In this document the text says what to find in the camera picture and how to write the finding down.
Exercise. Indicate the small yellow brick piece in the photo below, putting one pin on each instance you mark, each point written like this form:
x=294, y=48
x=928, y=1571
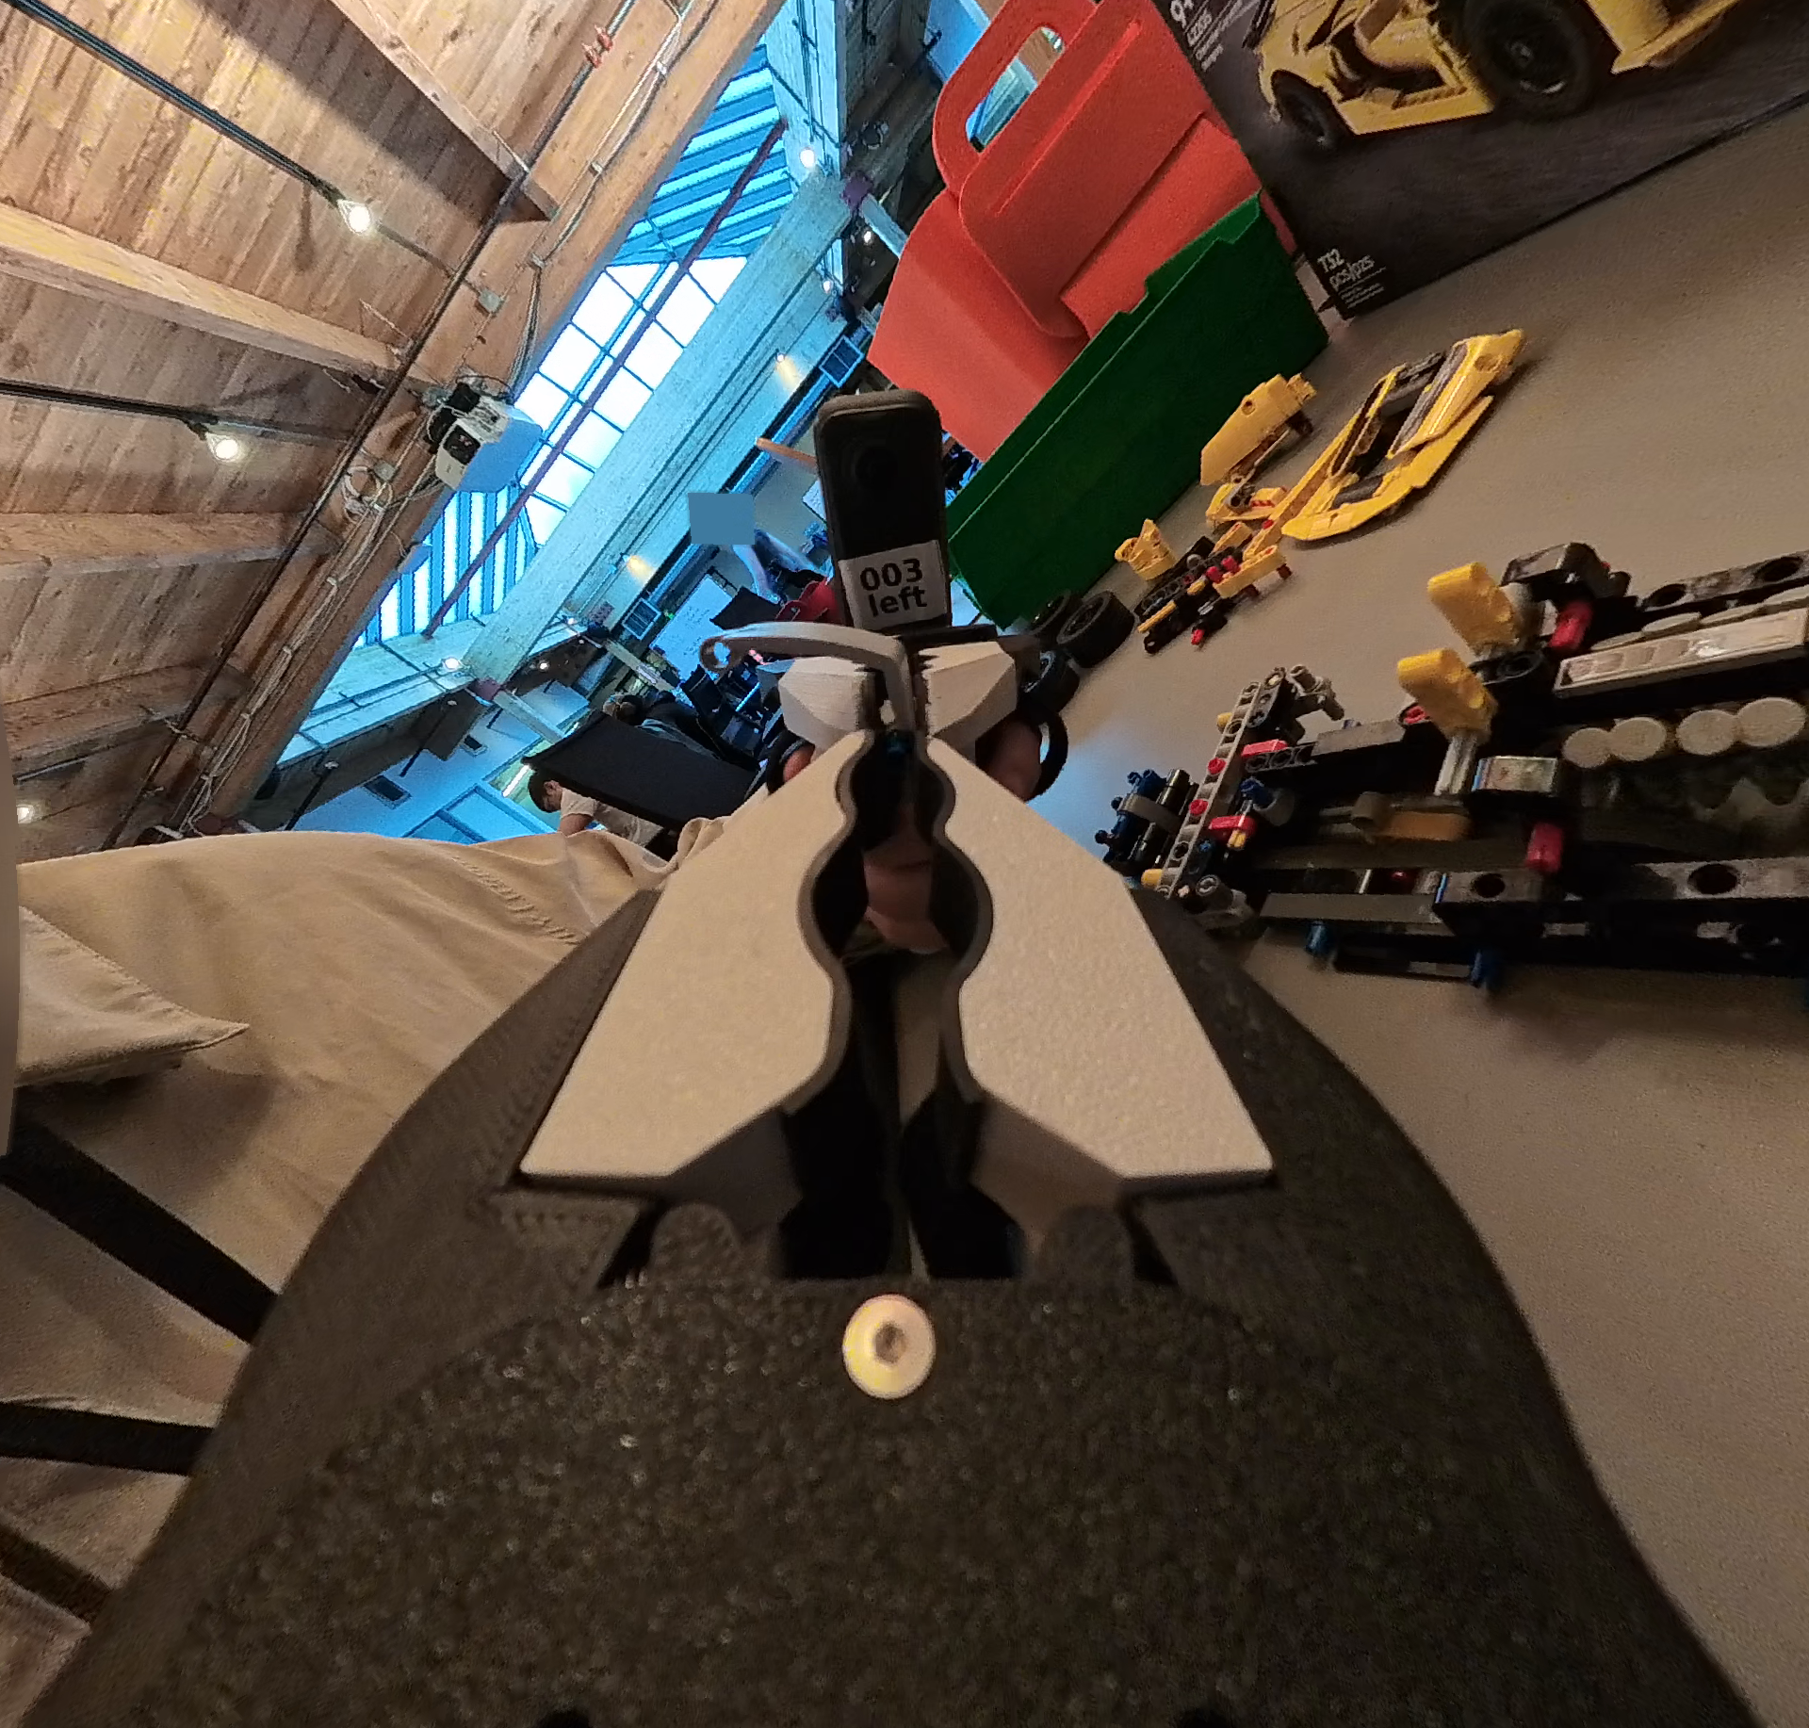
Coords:
x=1140, y=553

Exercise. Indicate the black monitor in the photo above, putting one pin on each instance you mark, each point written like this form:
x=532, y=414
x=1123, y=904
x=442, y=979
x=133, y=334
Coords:
x=635, y=767

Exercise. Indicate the red storage box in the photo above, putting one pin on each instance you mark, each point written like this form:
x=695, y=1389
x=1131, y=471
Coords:
x=1017, y=285

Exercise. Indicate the black toy wheel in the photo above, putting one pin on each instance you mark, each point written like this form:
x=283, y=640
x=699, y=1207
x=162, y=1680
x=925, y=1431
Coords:
x=1086, y=629

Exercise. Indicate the yellow toy car roof panel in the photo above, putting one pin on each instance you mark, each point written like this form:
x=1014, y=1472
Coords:
x=1411, y=458

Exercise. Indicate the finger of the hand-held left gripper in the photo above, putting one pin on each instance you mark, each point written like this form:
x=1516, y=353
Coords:
x=968, y=693
x=826, y=699

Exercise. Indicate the beige clothing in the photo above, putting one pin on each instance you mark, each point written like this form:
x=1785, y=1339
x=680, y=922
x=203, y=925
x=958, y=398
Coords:
x=283, y=953

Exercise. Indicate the brick-built toy car chassis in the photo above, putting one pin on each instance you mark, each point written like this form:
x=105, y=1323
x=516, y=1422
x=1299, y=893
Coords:
x=1624, y=896

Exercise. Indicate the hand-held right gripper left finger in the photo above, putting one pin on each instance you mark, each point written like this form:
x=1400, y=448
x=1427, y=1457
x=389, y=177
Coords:
x=680, y=1049

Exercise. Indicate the grey desk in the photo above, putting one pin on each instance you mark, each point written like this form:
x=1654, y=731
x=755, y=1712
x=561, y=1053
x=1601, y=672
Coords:
x=1552, y=1190

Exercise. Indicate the grey curved brick panel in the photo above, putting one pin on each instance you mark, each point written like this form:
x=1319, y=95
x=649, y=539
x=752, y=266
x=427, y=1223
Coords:
x=764, y=641

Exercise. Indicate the green storage bin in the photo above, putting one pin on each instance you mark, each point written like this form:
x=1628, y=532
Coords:
x=1131, y=458

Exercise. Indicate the person's left hand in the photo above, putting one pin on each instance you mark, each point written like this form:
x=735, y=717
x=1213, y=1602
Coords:
x=905, y=908

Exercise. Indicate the dark toy car box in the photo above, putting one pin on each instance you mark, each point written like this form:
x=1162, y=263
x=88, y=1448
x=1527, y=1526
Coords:
x=1411, y=200

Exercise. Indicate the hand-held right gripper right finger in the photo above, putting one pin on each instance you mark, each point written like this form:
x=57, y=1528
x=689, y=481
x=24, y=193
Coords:
x=1115, y=1049

